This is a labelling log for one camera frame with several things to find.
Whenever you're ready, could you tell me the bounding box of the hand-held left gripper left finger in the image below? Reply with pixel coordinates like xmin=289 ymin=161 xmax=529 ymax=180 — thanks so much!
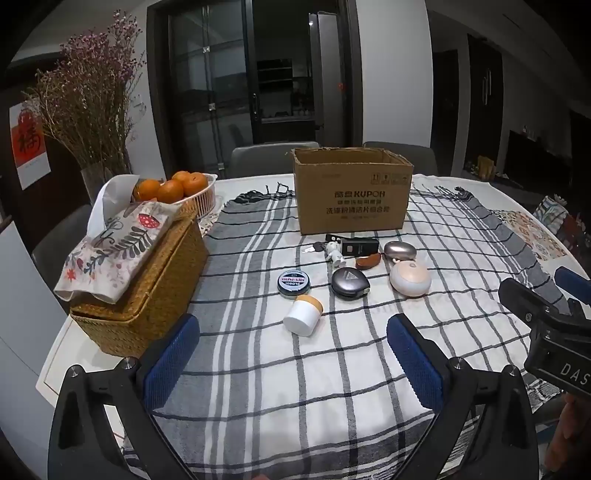
xmin=47 ymin=313 xmax=218 ymax=480

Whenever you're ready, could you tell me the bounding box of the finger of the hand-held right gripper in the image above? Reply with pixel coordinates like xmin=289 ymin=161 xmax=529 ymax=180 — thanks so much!
xmin=498 ymin=277 xmax=575 ymax=340
xmin=554 ymin=266 xmax=591 ymax=319

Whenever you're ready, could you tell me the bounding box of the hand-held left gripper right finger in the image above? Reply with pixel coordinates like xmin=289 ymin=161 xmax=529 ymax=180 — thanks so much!
xmin=386 ymin=313 xmax=541 ymax=480

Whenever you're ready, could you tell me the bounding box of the silver oval case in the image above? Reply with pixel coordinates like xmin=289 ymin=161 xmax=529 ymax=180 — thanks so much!
xmin=383 ymin=240 xmax=417 ymax=262

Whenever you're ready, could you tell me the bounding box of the white bear figurine keychain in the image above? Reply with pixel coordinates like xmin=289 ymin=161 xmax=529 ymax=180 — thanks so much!
xmin=302 ymin=233 xmax=347 ymax=268

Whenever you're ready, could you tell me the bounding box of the brown cardboard box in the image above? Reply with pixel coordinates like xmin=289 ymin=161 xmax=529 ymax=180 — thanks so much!
xmin=292 ymin=148 xmax=414 ymax=235

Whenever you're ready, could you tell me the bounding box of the person's right hand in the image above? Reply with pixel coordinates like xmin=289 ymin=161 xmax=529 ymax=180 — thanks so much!
xmin=554 ymin=392 xmax=591 ymax=467

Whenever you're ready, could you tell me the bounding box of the floral patterned mat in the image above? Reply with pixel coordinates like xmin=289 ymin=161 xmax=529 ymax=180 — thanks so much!
xmin=496 ymin=210 xmax=568 ymax=261

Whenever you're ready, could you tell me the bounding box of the floral cushion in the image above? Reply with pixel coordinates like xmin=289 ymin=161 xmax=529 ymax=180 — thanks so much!
xmin=533 ymin=194 xmax=591 ymax=259

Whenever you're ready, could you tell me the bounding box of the wicker tissue box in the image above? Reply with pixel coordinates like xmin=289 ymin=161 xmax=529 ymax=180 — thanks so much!
xmin=69 ymin=210 xmax=209 ymax=358

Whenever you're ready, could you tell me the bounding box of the pink white round device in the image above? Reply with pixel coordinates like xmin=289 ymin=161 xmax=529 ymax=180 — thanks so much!
xmin=389 ymin=259 xmax=432 ymax=296

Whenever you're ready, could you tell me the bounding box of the grey teardrop case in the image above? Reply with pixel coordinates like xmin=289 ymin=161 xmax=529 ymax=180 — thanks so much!
xmin=331 ymin=268 xmax=370 ymax=301

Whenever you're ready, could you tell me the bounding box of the grey plaid tablecloth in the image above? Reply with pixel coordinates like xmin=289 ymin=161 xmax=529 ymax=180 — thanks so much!
xmin=122 ymin=182 xmax=559 ymax=480

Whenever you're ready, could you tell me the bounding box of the white jar with wooden lid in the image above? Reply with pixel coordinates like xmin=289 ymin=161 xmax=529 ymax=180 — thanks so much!
xmin=283 ymin=294 xmax=323 ymax=336

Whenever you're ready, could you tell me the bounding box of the floral cloth cover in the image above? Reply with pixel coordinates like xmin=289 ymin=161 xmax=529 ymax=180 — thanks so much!
xmin=54 ymin=199 xmax=185 ymax=304

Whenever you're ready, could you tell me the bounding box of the black rectangular device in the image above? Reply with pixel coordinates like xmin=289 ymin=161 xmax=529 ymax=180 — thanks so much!
xmin=339 ymin=237 xmax=380 ymax=258

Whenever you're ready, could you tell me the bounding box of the black television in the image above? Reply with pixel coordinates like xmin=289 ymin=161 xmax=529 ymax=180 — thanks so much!
xmin=505 ymin=129 xmax=591 ymax=185

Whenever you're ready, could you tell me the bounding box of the black round tin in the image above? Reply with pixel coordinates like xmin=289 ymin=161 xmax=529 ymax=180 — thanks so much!
xmin=276 ymin=269 xmax=309 ymax=298

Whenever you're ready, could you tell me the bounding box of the grey dining chair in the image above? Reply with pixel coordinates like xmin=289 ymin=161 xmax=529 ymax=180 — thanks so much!
xmin=362 ymin=141 xmax=438 ymax=176
xmin=31 ymin=203 xmax=93 ymax=278
xmin=229 ymin=142 xmax=320 ymax=180

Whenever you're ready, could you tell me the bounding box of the white plastic fruit basket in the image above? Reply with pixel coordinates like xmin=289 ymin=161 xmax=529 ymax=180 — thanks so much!
xmin=131 ymin=173 xmax=219 ymax=217

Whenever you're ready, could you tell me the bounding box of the white tissue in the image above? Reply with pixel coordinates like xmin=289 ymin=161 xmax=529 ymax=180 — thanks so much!
xmin=87 ymin=174 xmax=139 ymax=243

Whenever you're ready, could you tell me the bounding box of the glass vase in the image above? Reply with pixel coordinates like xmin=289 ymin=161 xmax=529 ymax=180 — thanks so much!
xmin=81 ymin=161 xmax=122 ymax=204

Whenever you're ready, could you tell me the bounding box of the dark wooden door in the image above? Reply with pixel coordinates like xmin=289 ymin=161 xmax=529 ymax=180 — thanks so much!
xmin=466 ymin=34 xmax=504 ymax=162

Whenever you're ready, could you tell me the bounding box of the dark glass sliding door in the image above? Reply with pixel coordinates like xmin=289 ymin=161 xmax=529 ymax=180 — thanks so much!
xmin=147 ymin=0 xmax=259 ymax=178

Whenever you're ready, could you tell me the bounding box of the dried flower bouquet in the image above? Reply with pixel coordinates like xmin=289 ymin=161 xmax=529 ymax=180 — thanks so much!
xmin=23 ymin=11 xmax=148 ymax=169

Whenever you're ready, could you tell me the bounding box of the red wall calendar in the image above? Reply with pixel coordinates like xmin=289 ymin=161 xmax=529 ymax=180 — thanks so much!
xmin=9 ymin=102 xmax=49 ymax=190

